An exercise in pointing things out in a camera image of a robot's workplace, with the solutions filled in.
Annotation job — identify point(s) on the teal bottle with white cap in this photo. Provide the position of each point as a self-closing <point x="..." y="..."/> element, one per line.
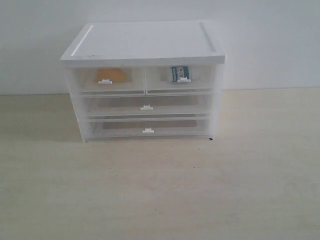
<point x="181" y="74"/>

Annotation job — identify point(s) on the yellow sponge block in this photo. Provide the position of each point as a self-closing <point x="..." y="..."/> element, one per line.
<point x="112" y="74"/>

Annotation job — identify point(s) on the white plastic drawer cabinet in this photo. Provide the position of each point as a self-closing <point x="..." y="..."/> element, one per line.
<point x="143" y="45"/>

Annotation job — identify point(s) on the clear middle wide drawer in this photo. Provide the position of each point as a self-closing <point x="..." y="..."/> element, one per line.
<point x="146" y="105"/>

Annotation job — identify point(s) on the clear wide drawer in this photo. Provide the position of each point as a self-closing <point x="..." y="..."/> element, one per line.
<point x="149" y="128"/>
<point x="146" y="105"/>

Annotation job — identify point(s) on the clear bottom wide drawer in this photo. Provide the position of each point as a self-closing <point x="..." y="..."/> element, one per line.
<point x="149" y="128"/>

